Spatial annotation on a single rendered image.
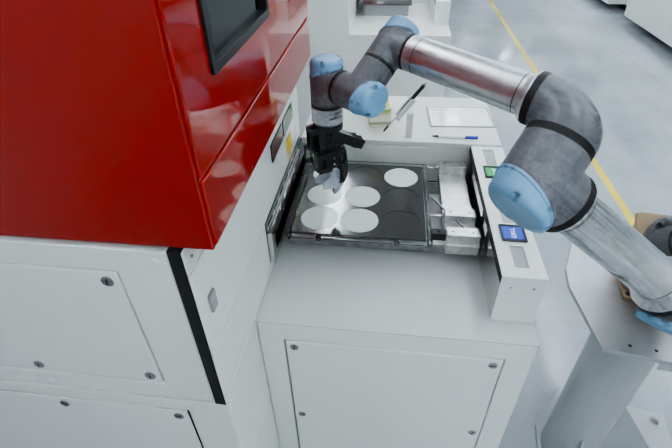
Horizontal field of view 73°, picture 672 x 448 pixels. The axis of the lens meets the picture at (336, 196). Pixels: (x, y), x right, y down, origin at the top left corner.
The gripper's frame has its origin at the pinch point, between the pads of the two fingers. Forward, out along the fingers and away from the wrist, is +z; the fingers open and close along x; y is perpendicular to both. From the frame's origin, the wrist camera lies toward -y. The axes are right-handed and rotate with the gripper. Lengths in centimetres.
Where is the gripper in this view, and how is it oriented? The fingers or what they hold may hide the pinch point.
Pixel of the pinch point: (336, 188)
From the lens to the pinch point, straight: 119.3
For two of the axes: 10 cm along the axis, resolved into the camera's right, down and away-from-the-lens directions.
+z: 0.2, 8.1, 5.9
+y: -8.3, 3.4, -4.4
